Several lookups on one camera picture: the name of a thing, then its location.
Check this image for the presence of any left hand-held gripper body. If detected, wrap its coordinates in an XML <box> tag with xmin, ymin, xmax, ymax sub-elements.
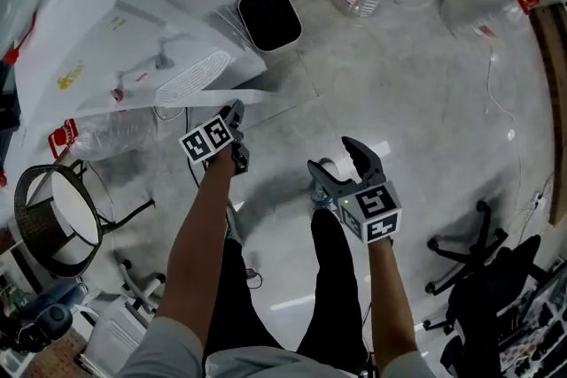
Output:
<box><xmin>179</xmin><ymin>106</ymin><xmax>252</xmax><ymax>178</ymax></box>

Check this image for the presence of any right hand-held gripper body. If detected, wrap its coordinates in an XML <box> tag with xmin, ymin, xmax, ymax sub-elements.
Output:
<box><xmin>319</xmin><ymin>171</ymin><xmax>403</xmax><ymax>245</ymax></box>

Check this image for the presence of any white water dispenser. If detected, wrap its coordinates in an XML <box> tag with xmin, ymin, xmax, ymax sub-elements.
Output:
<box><xmin>16</xmin><ymin>0</ymin><xmax>269</xmax><ymax>141</ymax></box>

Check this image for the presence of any person's left forearm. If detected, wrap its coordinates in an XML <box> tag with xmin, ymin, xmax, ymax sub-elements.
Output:
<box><xmin>154</xmin><ymin>144</ymin><xmax>237</xmax><ymax>340</ymax></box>

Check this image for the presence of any person's right forearm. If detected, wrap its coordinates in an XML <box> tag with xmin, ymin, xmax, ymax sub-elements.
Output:
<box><xmin>366</xmin><ymin>234</ymin><xmax>418</xmax><ymax>371</ymax></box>

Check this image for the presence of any clear water bottle red cap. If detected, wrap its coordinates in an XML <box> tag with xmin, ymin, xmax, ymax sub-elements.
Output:
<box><xmin>437</xmin><ymin>0</ymin><xmax>541</xmax><ymax>42</ymax></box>

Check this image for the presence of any person's right shoe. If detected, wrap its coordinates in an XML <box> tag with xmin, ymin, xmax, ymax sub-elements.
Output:
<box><xmin>308</xmin><ymin>157</ymin><xmax>345</xmax><ymax>214</ymax></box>

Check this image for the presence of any person's shoe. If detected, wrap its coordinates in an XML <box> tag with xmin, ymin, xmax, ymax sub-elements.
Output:
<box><xmin>224</xmin><ymin>198</ymin><xmax>245</xmax><ymax>247</ymax></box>
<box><xmin>308</xmin><ymin>157</ymin><xmax>345</xmax><ymax>214</ymax></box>

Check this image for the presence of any person's right leg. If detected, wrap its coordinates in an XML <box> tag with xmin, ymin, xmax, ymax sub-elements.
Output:
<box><xmin>295</xmin><ymin>207</ymin><xmax>369</xmax><ymax>374</ymax></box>

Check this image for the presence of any person's leg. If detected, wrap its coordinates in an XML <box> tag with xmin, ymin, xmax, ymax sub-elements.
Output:
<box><xmin>202</xmin><ymin>233</ymin><xmax>287</xmax><ymax>365</ymax></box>
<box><xmin>295</xmin><ymin>207</ymin><xmax>369</xmax><ymax>374</ymax></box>

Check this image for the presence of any person's left shoe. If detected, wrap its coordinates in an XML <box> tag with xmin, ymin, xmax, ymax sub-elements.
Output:
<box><xmin>224</xmin><ymin>198</ymin><xmax>245</xmax><ymax>247</ymax></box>

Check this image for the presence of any black waste bin white rim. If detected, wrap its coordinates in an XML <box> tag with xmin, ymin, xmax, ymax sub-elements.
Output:
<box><xmin>236</xmin><ymin>0</ymin><xmax>304</xmax><ymax>54</ymax></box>

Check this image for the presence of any black office chair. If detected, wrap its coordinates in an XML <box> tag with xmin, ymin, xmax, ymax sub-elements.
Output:
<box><xmin>422</xmin><ymin>199</ymin><xmax>555</xmax><ymax>378</ymax></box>

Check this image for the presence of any person's left leg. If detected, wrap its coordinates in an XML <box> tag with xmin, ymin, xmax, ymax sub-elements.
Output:
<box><xmin>202</xmin><ymin>233</ymin><xmax>287</xmax><ymax>365</ymax></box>

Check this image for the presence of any white office chair base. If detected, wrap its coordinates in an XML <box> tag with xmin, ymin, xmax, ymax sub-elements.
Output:
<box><xmin>113</xmin><ymin>256</ymin><xmax>167</xmax><ymax>316</ymax></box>

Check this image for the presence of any dark wicker stool white seat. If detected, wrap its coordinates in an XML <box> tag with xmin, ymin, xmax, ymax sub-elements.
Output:
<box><xmin>12</xmin><ymin>158</ymin><xmax>157</xmax><ymax>280</ymax></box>

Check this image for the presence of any wooden board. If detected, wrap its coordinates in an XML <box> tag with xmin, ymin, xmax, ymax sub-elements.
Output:
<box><xmin>530</xmin><ymin>1</ymin><xmax>567</xmax><ymax>228</ymax></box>

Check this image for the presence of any cluttered storage shelf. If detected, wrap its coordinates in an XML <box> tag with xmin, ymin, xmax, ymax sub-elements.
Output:
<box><xmin>495</xmin><ymin>263</ymin><xmax>567</xmax><ymax>378</ymax></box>

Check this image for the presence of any person's grey shirt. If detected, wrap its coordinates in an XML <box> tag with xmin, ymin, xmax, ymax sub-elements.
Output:
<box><xmin>117</xmin><ymin>316</ymin><xmax>438</xmax><ymax>378</ymax></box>

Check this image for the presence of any white floor appliance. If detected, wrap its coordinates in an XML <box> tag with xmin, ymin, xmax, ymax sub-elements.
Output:
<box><xmin>82</xmin><ymin>295</ymin><xmax>150</xmax><ymax>374</ymax></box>

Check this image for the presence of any dark blue chair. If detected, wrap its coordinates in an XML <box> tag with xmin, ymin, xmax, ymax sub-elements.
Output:
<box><xmin>0</xmin><ymin>277</ymin><xmax>88</xmax><ymax>356</ymax></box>

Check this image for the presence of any thin white cable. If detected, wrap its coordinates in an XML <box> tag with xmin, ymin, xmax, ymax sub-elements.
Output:
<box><xmin>485</xmin><ymin>42</ymin><xmax>555</xmax><ymax>238</ymax></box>

